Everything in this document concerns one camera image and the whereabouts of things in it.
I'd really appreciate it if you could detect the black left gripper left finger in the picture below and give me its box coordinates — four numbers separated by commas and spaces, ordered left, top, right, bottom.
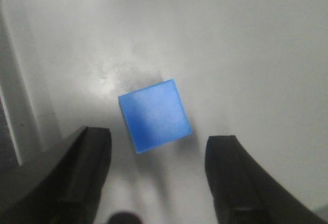
1, 127, 112, 223

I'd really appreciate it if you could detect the blue cube block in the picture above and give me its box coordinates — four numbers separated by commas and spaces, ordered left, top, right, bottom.
118, 79, 193, 154

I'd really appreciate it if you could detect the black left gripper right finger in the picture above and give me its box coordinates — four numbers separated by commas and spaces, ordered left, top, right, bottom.
204, 135, 325, 223

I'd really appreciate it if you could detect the grey metal tray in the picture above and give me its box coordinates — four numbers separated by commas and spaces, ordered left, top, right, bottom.
1, 0, 327, 223

